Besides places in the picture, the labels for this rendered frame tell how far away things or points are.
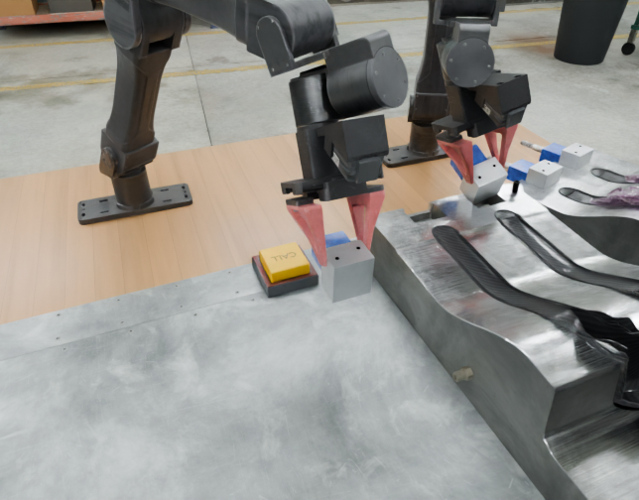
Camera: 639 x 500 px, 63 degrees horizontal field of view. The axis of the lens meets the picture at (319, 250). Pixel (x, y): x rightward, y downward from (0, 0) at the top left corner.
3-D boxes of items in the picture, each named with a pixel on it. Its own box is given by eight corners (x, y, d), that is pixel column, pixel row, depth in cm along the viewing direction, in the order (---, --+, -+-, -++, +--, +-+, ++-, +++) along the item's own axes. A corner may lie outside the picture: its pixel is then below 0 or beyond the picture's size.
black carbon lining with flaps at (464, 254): (422, 240, 75) (430, 184, 69) (512, 217, 80) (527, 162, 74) (613, 438, 50) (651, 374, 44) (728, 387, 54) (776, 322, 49)
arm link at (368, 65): (423, 92, 53) (390, -33, 49) (376, 119, 48) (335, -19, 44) (339, 112, 61) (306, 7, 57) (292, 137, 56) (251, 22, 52)
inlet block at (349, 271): (293, 239, 69) (292, 204, 66) (326, 230, 71) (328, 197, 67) (331, 304, 60) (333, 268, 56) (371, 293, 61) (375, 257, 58)
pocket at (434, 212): (398, 228, 81) (400, 207, 78) (428, 220, 82) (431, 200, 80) (413, 244, 77) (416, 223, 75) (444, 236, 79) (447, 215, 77)
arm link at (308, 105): (368, 125, 56) (357, 59, 55) (332, 130, 52) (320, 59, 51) (322, 134, 61) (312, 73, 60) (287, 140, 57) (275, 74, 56)
